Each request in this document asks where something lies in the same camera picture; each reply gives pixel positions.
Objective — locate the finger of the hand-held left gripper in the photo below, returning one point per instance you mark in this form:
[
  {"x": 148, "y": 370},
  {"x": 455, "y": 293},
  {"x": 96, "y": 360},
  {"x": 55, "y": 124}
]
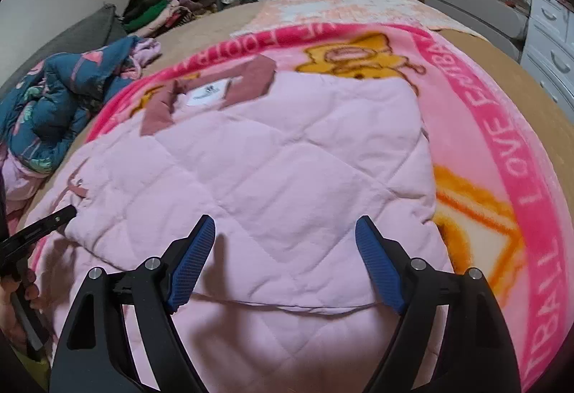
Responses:
[{"x": 49, "y": 222}]

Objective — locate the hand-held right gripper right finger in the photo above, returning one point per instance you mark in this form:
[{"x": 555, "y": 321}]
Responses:
[{"x": 379, "y": 261}]

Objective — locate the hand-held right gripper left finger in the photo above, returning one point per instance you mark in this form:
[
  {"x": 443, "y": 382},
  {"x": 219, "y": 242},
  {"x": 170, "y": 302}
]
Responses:
[{"x": 190, "y": 261}]

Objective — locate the pink quilted jacket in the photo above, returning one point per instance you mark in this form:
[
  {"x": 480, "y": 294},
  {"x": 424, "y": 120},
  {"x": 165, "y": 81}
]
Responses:
[{"x": 278, "y": 178}]

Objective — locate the pile of folded clothes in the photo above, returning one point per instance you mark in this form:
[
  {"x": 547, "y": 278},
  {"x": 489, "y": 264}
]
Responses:
[{"x": 172, "y": 3}]

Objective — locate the person's left hand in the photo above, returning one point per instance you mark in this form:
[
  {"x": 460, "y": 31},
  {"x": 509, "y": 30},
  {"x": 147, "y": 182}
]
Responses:
[{"x": 6, "y": 312}]

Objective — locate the blue floral garment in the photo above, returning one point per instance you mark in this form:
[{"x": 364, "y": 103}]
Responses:
[{"x": 58, "y": 101}]

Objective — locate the pink bear printed blanket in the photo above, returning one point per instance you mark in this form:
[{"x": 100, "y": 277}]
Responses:
[{"x": 484, "y": 160}]

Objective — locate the grey pillow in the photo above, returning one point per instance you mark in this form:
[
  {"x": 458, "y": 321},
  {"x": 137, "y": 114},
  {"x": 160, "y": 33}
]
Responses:
[{"x": 67, "y": 43}]

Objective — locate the bed with tan sheet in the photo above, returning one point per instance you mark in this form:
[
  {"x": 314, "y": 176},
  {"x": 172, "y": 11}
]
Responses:
[{"x": 506, "y": 61}]

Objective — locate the peach checked blanket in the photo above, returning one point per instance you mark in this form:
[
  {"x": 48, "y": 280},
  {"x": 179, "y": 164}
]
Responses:
[{"x": 358, "y": 5}]

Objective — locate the white drawer chest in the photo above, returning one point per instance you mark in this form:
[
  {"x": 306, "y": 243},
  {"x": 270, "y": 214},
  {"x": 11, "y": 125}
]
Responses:
[{"x": 549, "y": 39}]

